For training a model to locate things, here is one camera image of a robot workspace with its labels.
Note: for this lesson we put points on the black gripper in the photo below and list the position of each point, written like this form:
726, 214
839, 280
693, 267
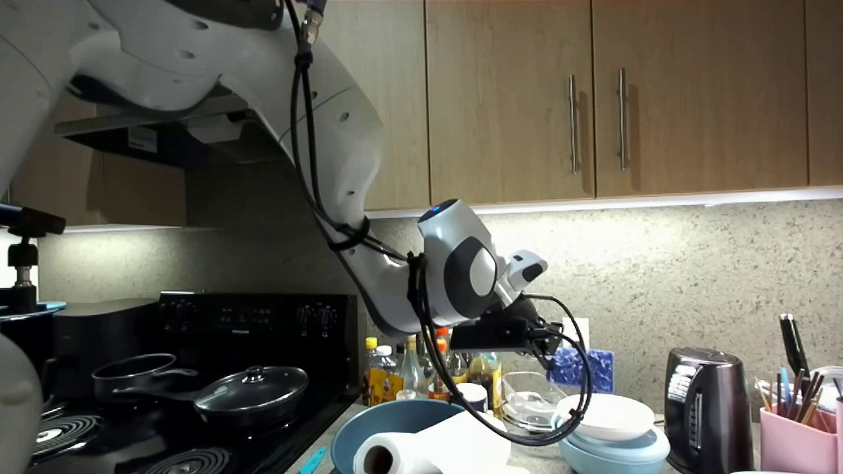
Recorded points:
531, 310

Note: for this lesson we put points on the blue sponge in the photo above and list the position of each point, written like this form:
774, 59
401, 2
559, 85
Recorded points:
585, 371

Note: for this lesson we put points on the white paper towel roll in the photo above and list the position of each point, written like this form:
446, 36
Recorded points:
438, 448

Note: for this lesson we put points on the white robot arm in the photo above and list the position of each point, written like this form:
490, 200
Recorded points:
174, 55

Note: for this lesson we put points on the light blue bowl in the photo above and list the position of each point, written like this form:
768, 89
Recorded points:
616, 459

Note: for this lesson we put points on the large blue bowl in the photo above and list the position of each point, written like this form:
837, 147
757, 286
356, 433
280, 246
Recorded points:
347, 439

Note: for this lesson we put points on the pale-cap condiment bottle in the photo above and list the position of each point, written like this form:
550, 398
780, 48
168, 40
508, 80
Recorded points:
486, 379

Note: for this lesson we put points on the white round lid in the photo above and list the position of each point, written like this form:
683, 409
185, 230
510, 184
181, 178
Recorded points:
616, 417

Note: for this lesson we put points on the white-lid dark jar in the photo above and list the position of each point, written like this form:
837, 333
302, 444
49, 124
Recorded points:
472, 397

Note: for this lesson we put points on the orange-cap sauce bottle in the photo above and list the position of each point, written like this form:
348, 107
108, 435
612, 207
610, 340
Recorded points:
440, 373

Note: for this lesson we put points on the tall clear glass bottle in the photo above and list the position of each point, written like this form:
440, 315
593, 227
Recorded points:
410, 365

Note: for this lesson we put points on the black electric kettle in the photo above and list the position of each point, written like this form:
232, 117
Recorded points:
702, 405

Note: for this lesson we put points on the white-cap clear bottle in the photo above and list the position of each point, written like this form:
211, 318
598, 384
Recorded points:
385, 358

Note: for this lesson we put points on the yellow-label oil bottle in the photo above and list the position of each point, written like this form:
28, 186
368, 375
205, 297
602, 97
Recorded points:
385, 385

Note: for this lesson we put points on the under-cabinet light strip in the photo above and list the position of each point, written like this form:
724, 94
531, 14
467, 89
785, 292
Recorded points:
687, 201

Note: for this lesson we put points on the pink utensil holder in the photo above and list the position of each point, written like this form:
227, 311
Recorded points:
795, 444

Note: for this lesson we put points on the black frying pan with lid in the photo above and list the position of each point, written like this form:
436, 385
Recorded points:
255, 397

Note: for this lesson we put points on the wooden upper cabinet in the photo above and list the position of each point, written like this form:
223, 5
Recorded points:
702, 89

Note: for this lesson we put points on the black electric stove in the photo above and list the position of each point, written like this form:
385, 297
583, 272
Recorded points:
245, 333

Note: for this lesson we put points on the small black pot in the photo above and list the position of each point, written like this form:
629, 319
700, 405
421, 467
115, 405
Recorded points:
132, 371

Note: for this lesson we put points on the black countertop appliance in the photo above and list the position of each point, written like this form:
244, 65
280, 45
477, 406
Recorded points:
106, 347

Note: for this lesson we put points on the steel range hood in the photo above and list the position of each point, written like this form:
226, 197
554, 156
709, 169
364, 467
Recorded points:
132, 132

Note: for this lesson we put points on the white wall outlet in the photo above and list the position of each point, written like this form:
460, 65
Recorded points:
583, 333

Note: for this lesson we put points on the black camera on tripod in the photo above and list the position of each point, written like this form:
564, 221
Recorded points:
22, 254

